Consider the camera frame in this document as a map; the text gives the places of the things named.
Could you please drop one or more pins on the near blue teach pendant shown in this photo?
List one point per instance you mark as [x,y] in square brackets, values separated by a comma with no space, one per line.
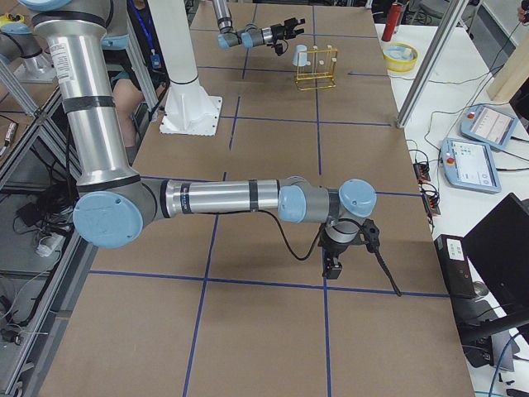
[469,165]

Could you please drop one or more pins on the aluminium frame post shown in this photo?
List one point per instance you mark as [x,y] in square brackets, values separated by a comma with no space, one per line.
[440,39]

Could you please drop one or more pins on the light blue plastic cup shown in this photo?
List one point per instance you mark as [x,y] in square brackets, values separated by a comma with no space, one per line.
[299,56]

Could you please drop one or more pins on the far blue teach pendant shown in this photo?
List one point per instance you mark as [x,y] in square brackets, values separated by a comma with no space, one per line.
[488,125]

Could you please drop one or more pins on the black device box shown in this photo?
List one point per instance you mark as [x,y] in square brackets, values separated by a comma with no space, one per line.
[455,268]

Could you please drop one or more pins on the red cylinder bottle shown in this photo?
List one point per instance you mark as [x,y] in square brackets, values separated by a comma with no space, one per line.
[391,22]

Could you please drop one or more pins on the blue teach pendant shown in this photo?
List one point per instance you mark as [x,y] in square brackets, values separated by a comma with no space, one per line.
[488,125]
[469,165]

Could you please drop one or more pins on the gold wire cup holder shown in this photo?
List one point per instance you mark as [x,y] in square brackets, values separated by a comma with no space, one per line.
[320,71]

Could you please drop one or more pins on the wooden plank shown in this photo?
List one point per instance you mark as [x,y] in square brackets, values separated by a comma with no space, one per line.
[512,76]

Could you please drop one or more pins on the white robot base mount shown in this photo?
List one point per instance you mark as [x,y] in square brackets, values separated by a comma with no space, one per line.
[188,110]

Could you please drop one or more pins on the black monitor on stand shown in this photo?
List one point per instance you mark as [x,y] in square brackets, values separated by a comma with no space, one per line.
[497,247]

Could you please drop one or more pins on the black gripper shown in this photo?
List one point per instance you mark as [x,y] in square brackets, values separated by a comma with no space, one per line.
[278,31]

